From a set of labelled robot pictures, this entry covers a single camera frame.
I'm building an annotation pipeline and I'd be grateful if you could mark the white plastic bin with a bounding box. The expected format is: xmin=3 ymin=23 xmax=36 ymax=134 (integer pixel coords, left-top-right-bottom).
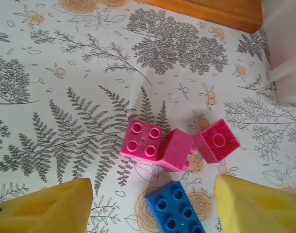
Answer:
xmin=261 ymin=0 xmax=296 ymax=104

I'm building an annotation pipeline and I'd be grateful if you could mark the blue two-by-four lego brick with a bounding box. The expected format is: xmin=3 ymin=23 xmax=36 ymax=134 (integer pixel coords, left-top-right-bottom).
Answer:
xmin=144 ymin=181 xmax=207 ymax=233

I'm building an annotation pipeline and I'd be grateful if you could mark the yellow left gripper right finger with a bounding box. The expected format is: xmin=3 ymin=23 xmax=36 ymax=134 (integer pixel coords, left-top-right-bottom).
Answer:
xmin=214 ymin=174 xmax=296 ymax=233

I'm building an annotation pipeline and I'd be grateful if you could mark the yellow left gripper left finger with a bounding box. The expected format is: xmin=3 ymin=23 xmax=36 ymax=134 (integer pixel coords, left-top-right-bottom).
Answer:
xmin=0 ymin=178 xmax=93 ymax=233

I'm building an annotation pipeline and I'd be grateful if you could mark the floral tablecloth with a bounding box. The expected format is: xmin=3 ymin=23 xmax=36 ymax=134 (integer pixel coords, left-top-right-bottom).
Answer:
xmin=0 ymin=0 xmax=296 ymax=233

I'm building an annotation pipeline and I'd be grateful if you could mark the pink lego brick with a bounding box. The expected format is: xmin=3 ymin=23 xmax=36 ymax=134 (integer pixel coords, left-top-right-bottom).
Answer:
xmin=119 ymin=118 xmax=164 ymax=162
xmin=194 ymin=118 xmax=241 ymax=165
xmin=157 ymin=128 xmax=196 ymax=172

